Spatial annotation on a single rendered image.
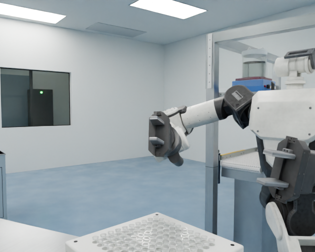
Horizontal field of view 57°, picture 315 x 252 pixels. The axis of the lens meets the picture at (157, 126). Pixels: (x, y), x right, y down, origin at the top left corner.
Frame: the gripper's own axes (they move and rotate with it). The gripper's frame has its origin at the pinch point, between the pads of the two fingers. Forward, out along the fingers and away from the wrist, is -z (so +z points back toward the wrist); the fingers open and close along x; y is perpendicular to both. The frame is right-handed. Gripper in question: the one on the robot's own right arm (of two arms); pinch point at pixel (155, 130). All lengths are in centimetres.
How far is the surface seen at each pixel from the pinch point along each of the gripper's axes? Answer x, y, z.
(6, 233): 26.7, 40.0, -0.5
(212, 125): -28, -11, 110
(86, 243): 25.6, 9.5, -16.6
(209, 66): -64, -11, 100
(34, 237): 27.4, 31.2, -1.3
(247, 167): -2, -32, 114
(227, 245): 25.4, -17.0, -11.6
